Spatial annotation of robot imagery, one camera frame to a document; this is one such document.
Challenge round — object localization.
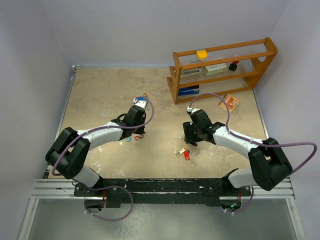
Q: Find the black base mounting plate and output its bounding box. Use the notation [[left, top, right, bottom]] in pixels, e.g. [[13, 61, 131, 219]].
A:
[[72, 178, 252, 208]]

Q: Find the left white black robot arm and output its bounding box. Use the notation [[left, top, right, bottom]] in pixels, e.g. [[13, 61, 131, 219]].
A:
[[45, 104, 146, 196]]

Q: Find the aluminium rail frame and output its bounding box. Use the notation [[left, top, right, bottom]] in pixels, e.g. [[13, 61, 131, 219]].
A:
[[45, 67, 294, 208]]

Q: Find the white box on shelf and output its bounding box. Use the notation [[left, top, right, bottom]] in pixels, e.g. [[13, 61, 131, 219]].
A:
[[204, 63, 227, 76]]

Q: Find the key with yellow tag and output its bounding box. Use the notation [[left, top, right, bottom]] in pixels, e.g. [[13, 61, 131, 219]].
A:
[[174, 146, 187, 157]]

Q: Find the red black bottle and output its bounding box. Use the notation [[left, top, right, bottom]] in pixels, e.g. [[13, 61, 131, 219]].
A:
[[228, 61, 239, 72]]

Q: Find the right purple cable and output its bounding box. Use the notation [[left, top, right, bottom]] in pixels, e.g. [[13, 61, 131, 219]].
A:
[[188, 93, 318, 216]]

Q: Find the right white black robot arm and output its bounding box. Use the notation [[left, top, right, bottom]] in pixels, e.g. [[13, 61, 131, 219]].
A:
[[182, 107, 293, 196]]

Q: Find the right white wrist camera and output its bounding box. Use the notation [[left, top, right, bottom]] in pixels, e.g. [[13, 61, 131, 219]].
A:
[[186, 106, 200, 115]]

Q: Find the yellow cap container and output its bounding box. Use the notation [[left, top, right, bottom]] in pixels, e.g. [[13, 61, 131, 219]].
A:
[[196, 50, 208, 61]]

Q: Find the purple cable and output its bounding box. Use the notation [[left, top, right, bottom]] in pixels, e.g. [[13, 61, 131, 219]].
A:
[[51, 96, 155, 221], [188, 93, 318, 216]]

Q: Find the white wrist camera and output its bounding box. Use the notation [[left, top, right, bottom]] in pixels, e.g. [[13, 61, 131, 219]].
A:
[[186, 106, 200, 115], [132, 96, 150, 111]]

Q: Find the wooden shelf rack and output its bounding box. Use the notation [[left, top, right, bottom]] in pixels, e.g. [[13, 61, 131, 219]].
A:
[[167, 37, 278, 104]]

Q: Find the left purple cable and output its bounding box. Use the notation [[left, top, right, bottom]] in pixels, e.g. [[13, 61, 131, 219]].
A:
[[51, 96, 155, 221]]

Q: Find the blue handled tool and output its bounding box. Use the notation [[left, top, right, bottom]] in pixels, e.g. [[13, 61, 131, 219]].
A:
[[178, 85, 200, 96]]

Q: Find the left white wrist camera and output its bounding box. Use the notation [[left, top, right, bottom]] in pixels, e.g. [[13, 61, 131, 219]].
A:
[[132, 96, 150, 111]]

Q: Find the key with red tag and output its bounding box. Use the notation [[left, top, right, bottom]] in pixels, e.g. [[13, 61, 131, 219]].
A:
[[183, 149, 191, 161]]

